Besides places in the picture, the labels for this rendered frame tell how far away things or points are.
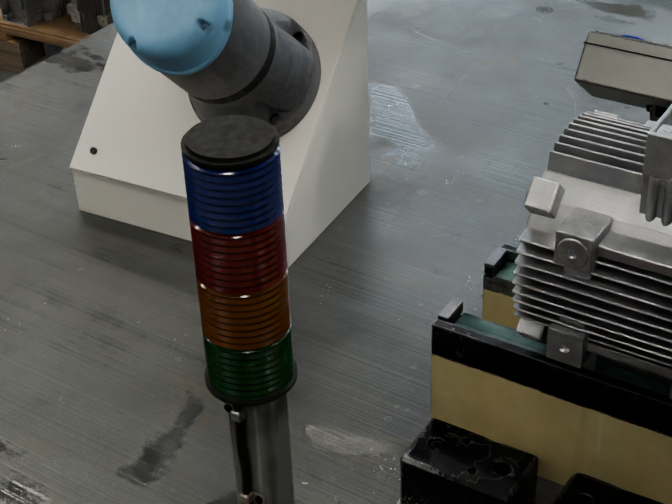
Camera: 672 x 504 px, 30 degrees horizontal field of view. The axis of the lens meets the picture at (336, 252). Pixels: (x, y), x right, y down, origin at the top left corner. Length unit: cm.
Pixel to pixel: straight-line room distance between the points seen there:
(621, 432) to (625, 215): 19
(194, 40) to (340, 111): 27
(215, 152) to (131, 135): 71
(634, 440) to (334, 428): 28
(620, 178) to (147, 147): 64
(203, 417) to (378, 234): 35
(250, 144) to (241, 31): 49
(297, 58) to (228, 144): 59
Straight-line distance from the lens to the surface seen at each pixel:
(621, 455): 107
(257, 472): 92
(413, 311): 130
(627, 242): 95
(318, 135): 136
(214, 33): 120
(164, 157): 142
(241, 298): 79
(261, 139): 76
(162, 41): 120
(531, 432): 110
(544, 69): 179
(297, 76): 133
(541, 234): 97
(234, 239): 77
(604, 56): 121
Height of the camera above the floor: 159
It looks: 34 degrees down
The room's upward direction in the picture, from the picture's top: 2 degrees counter-clockwise
